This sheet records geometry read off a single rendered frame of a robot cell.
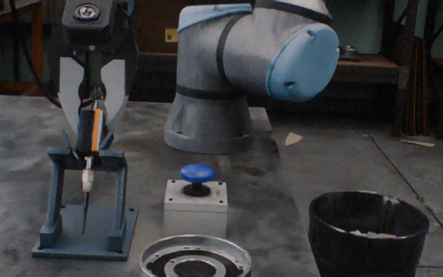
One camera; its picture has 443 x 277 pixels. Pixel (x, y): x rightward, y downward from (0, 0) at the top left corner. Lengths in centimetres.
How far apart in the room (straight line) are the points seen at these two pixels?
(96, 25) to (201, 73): 42
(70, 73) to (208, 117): 35
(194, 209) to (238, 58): 30
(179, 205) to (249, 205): 14
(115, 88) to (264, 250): 24
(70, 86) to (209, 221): 21
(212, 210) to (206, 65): 33
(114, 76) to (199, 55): 31
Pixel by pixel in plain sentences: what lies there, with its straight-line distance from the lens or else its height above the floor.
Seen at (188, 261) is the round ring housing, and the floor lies 83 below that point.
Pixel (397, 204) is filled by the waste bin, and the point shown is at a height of 41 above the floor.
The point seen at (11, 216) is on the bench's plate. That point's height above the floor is 80.
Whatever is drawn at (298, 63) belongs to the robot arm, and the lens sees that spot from 89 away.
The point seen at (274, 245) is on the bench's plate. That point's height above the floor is 80.
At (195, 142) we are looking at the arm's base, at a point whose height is 82.
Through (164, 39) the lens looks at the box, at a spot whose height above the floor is 54.
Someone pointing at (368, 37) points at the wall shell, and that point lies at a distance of 466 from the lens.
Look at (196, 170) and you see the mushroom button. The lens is 72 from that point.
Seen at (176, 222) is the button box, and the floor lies 82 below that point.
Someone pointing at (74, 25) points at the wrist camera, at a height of 104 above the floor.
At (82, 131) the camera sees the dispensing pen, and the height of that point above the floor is 92.
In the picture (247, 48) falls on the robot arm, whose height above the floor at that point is 98.
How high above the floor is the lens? 112
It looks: 17 degrees down
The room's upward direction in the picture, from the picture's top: 3 degrees clockwise
